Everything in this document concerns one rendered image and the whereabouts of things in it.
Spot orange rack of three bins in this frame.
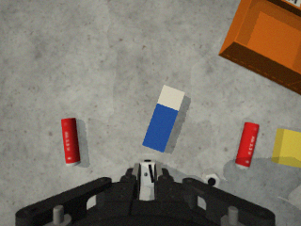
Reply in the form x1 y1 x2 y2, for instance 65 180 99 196
219 0 301 95

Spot red battery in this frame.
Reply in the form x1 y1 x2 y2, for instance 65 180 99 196
61 118 81 167
234 122 260 170

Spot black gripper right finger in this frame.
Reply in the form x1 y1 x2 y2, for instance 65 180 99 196
154 164 276 226

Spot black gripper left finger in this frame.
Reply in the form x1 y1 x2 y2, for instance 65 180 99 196
15 163 141 226

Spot blue and white eraser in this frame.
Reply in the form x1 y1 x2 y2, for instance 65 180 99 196
142 85 185 153

